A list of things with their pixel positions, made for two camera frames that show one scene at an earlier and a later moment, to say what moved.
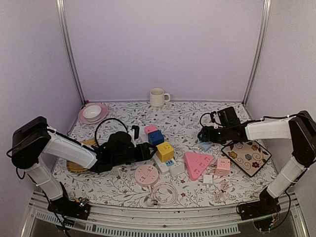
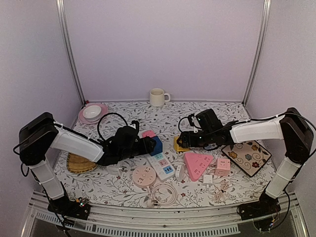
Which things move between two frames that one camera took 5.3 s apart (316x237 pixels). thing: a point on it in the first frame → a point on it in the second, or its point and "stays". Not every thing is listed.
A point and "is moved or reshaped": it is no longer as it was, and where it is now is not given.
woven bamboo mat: [75, 168] stays
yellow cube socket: [164, 152] → [176, 146]
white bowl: [92, 113] stays
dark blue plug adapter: [155, 138] is moved or reshaped
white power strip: [163, 167] is moved or reshaped
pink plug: [150, 128] → [148, 133]
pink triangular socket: [196, 163] stays
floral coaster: [250, 155] stays
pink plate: [104, 112] stays
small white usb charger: [208, 179] stays
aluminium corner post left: [66, 34] stays
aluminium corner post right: [265, 19] stays
